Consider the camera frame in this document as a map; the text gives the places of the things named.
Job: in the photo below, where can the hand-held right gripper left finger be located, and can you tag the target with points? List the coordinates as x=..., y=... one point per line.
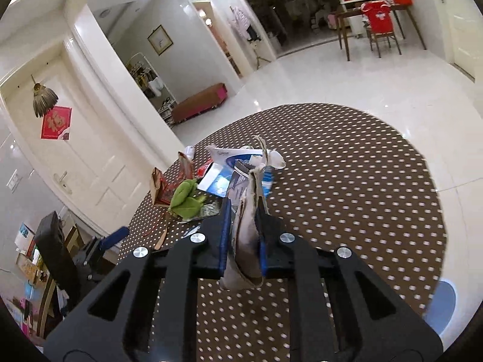
x=226, y=230

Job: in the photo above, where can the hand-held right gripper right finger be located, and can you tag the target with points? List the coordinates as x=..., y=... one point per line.
x=261, y=249

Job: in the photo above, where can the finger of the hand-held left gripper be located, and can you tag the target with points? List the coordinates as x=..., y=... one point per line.
x=115, y=235

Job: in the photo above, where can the grey paper scrap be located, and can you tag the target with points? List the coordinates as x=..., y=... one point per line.
x=245, y=241

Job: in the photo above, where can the silver foil wrapper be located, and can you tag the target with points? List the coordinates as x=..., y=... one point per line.
x=209, y=211

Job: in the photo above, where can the beige paper strip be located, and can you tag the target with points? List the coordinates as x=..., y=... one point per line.
x=162, y=233

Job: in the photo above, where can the green crumpled plastic bag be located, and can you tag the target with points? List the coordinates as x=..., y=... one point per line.
x=186, y=200

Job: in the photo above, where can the blue white flat box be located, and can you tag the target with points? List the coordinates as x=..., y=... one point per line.
x=215, y=181

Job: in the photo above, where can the blue white plastic wrapper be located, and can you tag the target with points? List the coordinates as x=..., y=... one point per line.
x=237, y=181

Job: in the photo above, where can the red brown paper carton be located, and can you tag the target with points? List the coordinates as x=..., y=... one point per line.
x=163, y=190
x=186, y=166

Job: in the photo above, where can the white blue paper bag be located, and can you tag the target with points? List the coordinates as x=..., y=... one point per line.
x=230, y=154

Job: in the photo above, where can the white tissue scrap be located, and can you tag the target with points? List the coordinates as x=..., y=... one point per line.
x=189, y=152

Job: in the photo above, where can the white twisted paper scrap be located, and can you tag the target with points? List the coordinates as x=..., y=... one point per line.
x=273, y=158

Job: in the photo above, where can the round brown dotted table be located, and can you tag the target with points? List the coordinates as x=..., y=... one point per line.
x=358, y=181

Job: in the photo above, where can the red square door poster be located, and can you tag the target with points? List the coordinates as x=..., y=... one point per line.
x=56, y=122

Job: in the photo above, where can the hanging straw fan ornament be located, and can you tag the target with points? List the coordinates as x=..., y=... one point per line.
x=43, y=100

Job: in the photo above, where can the white clothes rack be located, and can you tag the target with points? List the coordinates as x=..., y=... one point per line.
x=151, y=83

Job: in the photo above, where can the blue round stool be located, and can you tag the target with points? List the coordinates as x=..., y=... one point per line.
x=441, y=305

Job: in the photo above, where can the hanging white garment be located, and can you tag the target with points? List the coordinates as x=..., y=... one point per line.
x=239, y=20

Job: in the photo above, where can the wooden chair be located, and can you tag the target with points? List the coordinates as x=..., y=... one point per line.
x=385, y=37

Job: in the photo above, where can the wooden dining table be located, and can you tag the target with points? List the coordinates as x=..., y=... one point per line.
x=349, y=11

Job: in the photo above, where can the red shirt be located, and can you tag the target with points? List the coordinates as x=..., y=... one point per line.
x=377, y=17

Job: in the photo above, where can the framed wall picture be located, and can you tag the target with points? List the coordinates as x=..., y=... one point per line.
x=160, y=39

